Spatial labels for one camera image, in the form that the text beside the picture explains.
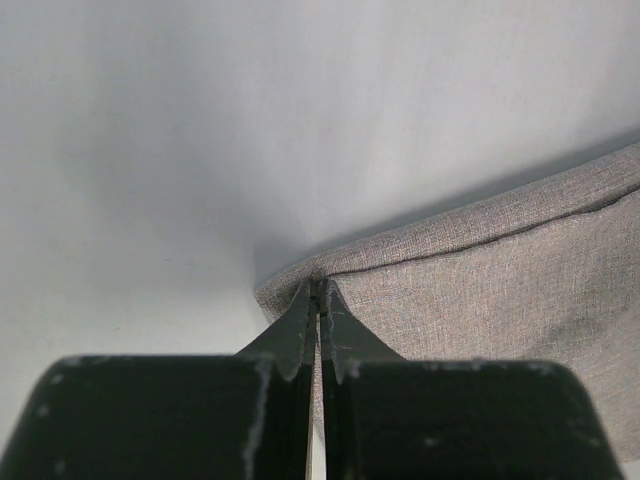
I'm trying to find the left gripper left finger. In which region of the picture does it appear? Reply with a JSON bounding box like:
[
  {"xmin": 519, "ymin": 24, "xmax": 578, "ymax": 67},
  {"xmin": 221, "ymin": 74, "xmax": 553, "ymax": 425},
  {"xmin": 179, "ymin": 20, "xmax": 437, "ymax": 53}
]
[{"xmin": 1, "ymin": 282, "xmax": 317, "ymax": 479}]

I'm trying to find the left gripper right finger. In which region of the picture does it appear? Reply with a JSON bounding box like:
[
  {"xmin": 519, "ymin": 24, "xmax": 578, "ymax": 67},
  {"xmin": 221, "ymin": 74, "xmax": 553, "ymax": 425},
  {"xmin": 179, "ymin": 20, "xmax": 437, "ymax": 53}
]
[{"xmin": 319, "ymin": 280, "xmax": 623, "ymax": 479}]

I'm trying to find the grey cloth napkin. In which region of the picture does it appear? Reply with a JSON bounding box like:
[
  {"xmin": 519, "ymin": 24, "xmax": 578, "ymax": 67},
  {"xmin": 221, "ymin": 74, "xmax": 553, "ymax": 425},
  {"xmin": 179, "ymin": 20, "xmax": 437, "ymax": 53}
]
[{"xmin": 255, "ymin": 145, "xmax": 639, "ymax": 462}]

